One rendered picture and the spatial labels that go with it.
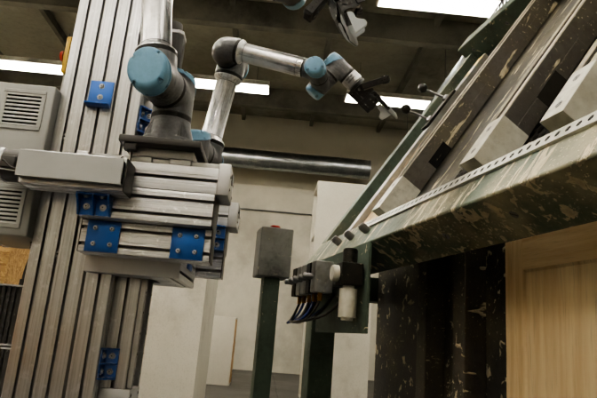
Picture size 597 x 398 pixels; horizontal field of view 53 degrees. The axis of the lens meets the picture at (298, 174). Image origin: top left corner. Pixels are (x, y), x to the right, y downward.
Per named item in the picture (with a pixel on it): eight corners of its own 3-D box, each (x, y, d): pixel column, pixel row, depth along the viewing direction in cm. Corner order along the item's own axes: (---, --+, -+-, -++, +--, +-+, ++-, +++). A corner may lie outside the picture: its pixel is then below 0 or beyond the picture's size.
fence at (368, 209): (351, 243, 211) (342, 236, 211) (486, 64, 243) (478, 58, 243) (355, 242, 207) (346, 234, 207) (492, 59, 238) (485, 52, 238)
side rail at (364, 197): (342, 261, 235) (321, 243, 235) (483, 74, 272) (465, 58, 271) (346, 260, 229) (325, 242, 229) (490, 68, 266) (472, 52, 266)
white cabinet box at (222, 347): (179, 378, 686) (188, 314, 705) (230, 382, 688) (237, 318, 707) (174, 381, 643) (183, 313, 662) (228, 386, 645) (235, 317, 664)
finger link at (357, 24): (375, 34, 158) (360, 4, 160) (354, 42, 157) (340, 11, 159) (372, 40, 161) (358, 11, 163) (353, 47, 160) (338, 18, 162)
